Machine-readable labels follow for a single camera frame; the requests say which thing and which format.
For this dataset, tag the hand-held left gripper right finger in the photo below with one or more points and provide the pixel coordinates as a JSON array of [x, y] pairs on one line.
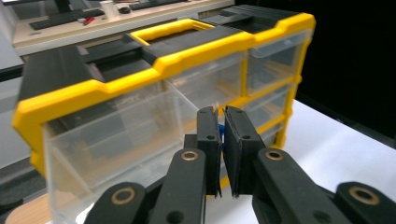
[[241, 140]]

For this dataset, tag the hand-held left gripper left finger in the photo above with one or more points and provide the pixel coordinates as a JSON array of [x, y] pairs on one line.
[[209, 130]]

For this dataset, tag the small blue plastic part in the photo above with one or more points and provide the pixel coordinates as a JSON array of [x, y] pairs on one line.
[[221, 130]]

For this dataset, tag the clear plastic parts drawer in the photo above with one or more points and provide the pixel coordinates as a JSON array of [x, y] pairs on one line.
[[118, 140]]

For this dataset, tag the yellow and black organizer case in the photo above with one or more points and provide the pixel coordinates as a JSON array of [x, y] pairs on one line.
[[93, 90]]

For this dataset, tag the set of clear organizer drawers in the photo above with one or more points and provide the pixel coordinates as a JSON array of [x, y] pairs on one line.
[[271, 62]]

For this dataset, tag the dark curtain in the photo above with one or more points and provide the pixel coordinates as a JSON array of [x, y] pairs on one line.
[[351, 62]]

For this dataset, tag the black keyboard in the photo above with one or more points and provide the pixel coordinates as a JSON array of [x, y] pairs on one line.
[[62, 19], [155, 4]]

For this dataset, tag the black computer mouse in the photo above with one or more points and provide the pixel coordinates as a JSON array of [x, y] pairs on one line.
[[124, 10]]

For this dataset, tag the light wooden desk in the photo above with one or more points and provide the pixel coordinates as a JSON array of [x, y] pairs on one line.
[[102, 26]]

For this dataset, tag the white cup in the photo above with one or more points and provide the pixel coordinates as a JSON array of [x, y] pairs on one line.
[[108, 8]]

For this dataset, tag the red pen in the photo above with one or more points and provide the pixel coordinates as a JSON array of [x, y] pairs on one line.
[[88, 20]]

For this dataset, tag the light wooden table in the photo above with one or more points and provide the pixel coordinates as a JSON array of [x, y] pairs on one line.
[[29, 211]]

